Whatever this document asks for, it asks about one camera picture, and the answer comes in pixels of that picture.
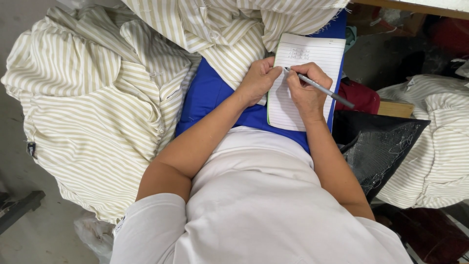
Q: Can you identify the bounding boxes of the person's left hand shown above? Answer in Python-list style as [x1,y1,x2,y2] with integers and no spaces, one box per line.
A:
[234,56,283,108]

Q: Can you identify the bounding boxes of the person's right hand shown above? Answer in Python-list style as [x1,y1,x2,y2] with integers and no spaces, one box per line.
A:
[287,62,333,123]

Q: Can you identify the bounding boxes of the grey pen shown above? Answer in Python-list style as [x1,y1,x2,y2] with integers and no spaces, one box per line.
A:
[285,67,355,109]

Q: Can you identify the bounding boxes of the white lined notepad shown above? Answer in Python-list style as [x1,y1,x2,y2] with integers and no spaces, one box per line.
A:
[267,33,346,132]

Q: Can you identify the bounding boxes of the dark red cloth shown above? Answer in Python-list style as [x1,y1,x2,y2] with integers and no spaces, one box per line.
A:
[335,78,381,115]

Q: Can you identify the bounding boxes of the person's blue trousers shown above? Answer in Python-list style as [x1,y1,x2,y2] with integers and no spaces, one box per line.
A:
[175,9,348,154]

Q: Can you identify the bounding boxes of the striped beige fabric piece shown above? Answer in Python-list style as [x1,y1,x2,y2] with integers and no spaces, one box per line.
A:
[121,0,350,106]

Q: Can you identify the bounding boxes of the black woven bag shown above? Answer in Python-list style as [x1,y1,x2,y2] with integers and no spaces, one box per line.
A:
[331,110,431,204]

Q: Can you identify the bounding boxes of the wooden block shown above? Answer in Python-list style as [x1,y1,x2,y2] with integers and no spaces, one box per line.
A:
[377,99,415,119]

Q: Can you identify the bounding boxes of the cardboard box of scraps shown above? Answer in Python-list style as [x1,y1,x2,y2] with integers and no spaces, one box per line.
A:
[346,4,427,38]

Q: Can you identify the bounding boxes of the person's white shirt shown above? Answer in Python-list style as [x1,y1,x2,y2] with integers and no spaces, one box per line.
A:
[110,126,414,264]

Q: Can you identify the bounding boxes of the striped beige fabric heap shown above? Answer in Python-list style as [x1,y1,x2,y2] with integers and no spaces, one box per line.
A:
[375,74,469,209]

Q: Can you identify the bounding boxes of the wooden table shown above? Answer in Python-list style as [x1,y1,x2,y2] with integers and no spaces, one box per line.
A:
[352,0,469,21]

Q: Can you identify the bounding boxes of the large striped beige fabric pile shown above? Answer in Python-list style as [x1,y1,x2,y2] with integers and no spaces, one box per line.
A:
[1,4,202,225]

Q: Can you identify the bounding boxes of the maroon cloth bundle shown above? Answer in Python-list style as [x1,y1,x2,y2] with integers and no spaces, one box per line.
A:
[381,203,469,264]

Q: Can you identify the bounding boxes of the clear plastic bag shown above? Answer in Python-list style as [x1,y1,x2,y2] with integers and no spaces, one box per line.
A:
[73,213,116,264]

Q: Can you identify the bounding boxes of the black metal stand foot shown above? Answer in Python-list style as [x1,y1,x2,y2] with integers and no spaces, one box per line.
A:
[0,190,46,235]

